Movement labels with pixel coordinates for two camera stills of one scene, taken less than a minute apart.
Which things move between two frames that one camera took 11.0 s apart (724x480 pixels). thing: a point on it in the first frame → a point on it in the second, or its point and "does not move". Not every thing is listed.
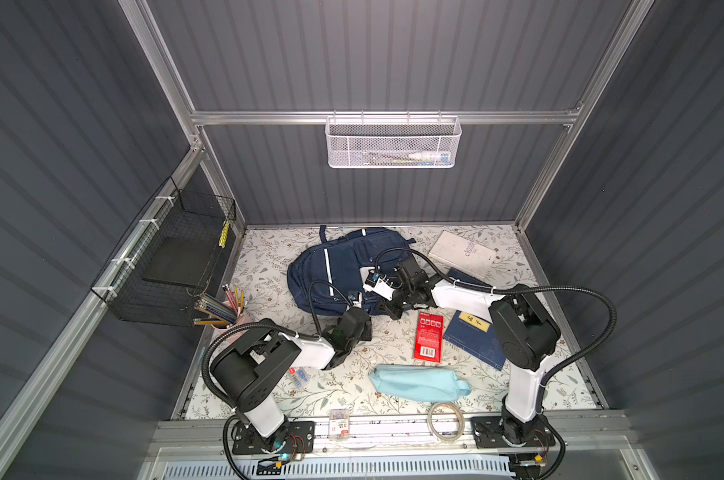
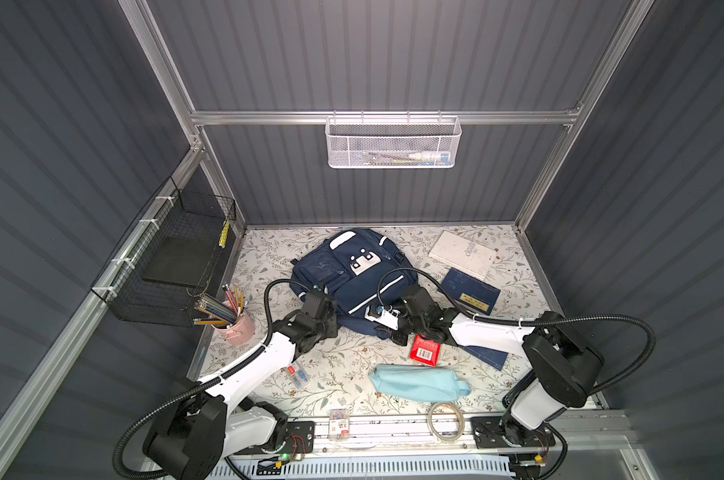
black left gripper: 367,335 → 332,330
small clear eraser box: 339,423 does not move
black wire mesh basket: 162,265 does not move
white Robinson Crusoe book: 463,255 does not move
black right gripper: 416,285 → 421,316
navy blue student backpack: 325,275 does not move
